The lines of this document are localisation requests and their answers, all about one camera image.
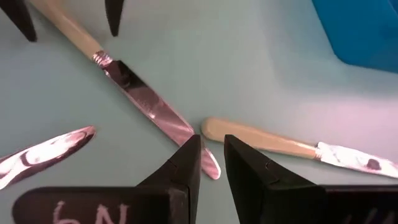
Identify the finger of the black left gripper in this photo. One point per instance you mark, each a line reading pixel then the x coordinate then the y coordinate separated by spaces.
pixel 114 15
pixel 18 15

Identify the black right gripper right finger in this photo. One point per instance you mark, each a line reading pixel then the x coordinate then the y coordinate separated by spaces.
pixel 280 205

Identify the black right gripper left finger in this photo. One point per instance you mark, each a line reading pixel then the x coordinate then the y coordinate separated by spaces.
pixel 155 202

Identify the green table mat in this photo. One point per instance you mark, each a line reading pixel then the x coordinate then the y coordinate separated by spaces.
pixel 264 77

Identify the blue plastic bin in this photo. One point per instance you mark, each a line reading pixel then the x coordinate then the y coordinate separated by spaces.
pixel 357 28

